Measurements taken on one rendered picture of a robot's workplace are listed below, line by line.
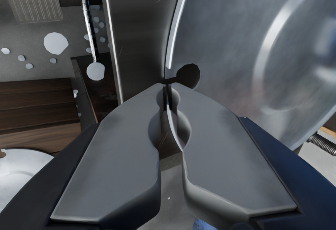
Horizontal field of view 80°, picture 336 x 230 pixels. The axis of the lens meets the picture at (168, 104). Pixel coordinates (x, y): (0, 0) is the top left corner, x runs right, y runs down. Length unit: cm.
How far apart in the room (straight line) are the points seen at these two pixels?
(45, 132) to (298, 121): 59
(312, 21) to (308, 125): 16
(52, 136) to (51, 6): 37
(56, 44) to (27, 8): 49
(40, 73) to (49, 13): 30
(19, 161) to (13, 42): 43
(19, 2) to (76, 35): 25
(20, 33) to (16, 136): 40
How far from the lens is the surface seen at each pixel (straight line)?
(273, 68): 19
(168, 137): 16
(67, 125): 65
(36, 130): 65
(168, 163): 42
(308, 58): 22
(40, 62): 94
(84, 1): 71
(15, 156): 70
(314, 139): 40
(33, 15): 73
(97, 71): 26
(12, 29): 91
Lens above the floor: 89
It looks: 49 degrees down
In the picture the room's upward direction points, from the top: 137 degrees clockwise
